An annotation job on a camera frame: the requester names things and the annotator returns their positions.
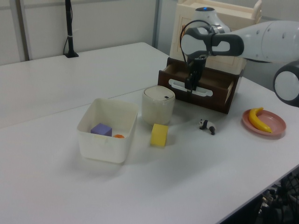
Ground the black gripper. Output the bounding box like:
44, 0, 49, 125
185, 55, 208, 94

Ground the dark brown drawer white handle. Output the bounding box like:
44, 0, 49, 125
158, 57, 240, 115

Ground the white lidded trash bin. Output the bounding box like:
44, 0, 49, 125
141, 85, 176, 126

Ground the panda figurine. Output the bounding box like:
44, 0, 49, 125
199, 119, 217, 136

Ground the yellow cube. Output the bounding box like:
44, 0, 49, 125
150, 123, 170, 147

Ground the yellow banana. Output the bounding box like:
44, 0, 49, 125
248, 107, 273, 133

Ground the cream wooden cabinet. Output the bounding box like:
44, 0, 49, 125
169, 0, 263, 76

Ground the pink plate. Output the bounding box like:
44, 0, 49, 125
242, 109, 287, 140

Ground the purple cube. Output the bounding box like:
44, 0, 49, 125
90, 123, 113, 137

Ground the white plastic container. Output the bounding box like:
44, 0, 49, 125
76, 98, 139, 164

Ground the black pole with base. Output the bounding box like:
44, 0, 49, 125
63, 0, 79, 58

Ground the black mesh chair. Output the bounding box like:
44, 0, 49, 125
254, 167, 299, 224

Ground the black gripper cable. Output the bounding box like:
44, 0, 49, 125
179, 20, 214, 69

